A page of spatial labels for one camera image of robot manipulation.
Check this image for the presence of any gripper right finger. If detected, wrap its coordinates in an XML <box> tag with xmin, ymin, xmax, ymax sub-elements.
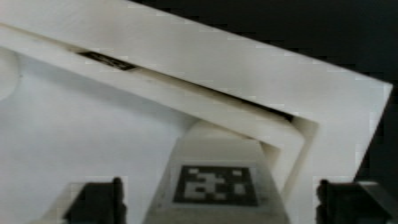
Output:
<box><xmin>317</xmin><ymin>180</ymin><xmax>398</xmax><ymax>224</ymax></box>

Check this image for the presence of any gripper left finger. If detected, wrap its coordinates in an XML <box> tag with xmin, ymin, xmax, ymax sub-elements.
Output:
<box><xmin>63</xmin><ymin>177</ymin><xmax>129</xmax><ymax>224</ymax></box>

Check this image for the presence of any white leg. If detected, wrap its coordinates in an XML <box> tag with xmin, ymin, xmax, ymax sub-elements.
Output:
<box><xmin>143</xmin><ymin>121</ymin><xmax>290</xmax><ymax>224</ymax></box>

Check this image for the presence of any white square tabletop part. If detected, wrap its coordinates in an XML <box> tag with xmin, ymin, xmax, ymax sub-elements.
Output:
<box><xmin>0</xmin><ymin>23</ymin><xmax>322</xmax><ymax>224</ymax></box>

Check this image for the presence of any white U-shaped obstacle fence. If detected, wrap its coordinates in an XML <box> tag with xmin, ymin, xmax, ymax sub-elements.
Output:
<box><xmin>0</xmin><ymin>0</ymin><xmax>393</xmax><ymax>224</ymax></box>

